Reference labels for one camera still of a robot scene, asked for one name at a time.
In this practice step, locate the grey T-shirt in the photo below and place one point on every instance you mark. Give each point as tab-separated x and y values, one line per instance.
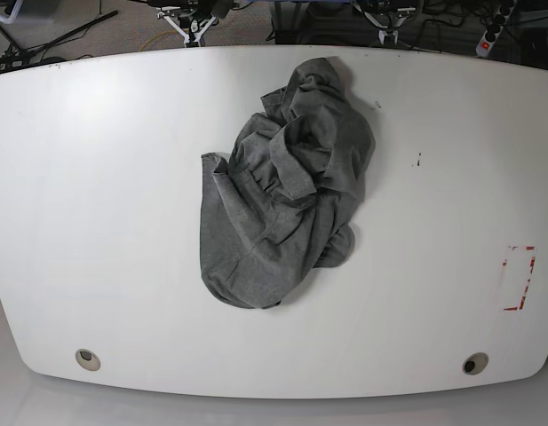
280	204

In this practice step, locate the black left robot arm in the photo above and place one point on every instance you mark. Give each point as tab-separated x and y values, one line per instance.
388	16

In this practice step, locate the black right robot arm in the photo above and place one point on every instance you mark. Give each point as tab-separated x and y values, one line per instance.
192	18

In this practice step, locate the red tape rectangle marking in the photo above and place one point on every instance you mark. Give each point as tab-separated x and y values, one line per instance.
516	276

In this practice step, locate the white power strip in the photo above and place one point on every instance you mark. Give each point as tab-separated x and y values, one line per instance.
498	21

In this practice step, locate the black metal frame base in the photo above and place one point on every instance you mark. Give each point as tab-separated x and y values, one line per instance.
324	23

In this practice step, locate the left table cable grommet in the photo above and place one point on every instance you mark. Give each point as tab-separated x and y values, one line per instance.
87	360

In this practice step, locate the table cable grommet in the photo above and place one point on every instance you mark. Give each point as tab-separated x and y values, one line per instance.
87	360
475	364

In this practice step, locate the right table cable grommet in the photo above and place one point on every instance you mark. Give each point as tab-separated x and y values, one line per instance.
475	364

